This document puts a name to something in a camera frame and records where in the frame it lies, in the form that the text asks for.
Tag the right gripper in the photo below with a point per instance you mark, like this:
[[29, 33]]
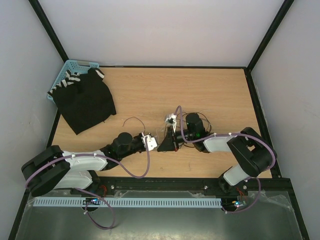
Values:
[[168, 143]]

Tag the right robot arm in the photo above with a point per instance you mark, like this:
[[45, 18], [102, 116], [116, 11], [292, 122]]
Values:
[[253, 155]]

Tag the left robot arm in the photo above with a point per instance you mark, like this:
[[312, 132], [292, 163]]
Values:
[[54, 168]]

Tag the right circuit board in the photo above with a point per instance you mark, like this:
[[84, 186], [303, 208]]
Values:
[[238, 203]]

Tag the circuit board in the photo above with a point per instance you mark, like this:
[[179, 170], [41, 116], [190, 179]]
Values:
[[91, 201], [238, 203]]

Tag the left circuit board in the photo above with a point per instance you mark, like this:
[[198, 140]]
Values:
[[91, 201]]

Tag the light blue plastic basket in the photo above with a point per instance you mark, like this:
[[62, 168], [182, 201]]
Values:
[[73, 67]]

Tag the black white striped cloth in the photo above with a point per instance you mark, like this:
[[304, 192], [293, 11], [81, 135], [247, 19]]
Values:
[[73, 78]]

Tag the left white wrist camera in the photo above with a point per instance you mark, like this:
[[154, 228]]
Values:
[[150, 143]]

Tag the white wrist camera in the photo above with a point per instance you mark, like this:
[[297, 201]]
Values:
[[150, 143], [171, 119]]

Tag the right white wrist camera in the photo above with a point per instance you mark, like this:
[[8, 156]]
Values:
[[171, 119]]

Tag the light blue slotted cable duct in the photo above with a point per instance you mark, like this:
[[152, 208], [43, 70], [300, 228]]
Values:
[[210, 203]]

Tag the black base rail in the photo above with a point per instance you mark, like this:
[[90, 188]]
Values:
[[207, 186]]

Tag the left black frame post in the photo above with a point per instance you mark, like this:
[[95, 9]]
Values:
[[40, 13]]

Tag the black frame post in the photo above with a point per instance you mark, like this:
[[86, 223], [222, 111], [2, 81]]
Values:
[[280, 15], [40, 13]]

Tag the right black frame post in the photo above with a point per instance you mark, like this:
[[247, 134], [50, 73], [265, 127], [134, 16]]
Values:
[[280, 15]]

